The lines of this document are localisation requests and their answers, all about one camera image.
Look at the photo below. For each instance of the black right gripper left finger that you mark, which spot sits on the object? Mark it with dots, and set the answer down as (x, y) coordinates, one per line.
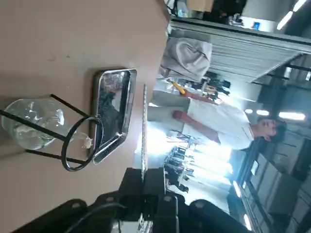
(102, 211)

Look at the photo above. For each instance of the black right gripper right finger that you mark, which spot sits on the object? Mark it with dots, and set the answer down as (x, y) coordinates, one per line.
(184, 218)

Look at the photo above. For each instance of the steel tray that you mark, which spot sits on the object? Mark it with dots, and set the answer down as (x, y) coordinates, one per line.
(111, 106)

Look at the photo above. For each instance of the person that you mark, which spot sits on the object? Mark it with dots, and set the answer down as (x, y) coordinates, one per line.
(218, 119)

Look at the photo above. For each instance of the yellow handheld tool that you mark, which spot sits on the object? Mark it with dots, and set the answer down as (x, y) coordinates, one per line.
(179, 89)

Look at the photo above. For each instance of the grey cloth cover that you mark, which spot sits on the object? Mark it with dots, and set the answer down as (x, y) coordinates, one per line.
(187, 55)

